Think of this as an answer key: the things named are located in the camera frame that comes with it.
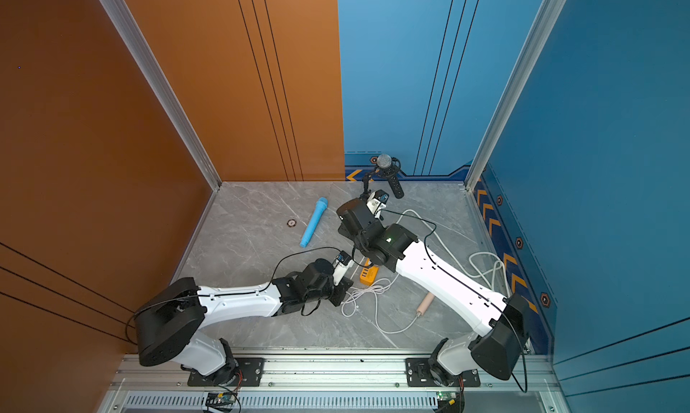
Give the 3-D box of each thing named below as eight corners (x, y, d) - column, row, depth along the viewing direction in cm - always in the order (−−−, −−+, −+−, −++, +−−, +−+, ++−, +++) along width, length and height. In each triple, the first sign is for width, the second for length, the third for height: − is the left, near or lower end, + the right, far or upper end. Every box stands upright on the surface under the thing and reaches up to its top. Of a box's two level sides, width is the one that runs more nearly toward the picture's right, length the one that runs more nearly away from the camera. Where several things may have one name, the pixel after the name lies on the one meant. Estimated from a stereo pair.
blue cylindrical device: (299, 246, 102) (297, 240, 99) (320, 202, 116) (319, 196, 113) (308, 248, 102) (307, 242, 98) (328, 204, 115) (328, 198, 112)
